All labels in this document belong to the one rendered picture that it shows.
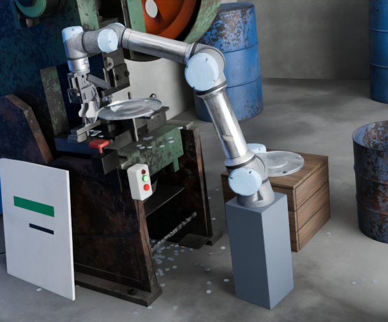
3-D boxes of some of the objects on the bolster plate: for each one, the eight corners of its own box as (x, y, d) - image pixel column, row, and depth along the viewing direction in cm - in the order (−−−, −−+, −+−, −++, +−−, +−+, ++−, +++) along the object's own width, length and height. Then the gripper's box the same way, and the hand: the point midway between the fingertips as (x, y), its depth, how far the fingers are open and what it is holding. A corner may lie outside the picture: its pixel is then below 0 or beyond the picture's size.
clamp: (104, 130, 253) (99, 108, 249) (78, 143, 240) (73, 120, 237) (94, 129, 256) (89, 107, 253) (67, 142, 244) (62, 119, 240)
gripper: (61, 73, 208) (73, 127, 216) (79, 73, 203) (90, 129, 211) (77, 67, 214) (88, 120, 222) (95, 67, 210) (105, 121, 217)
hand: (94, 119), depth 218 cm, fingers closed
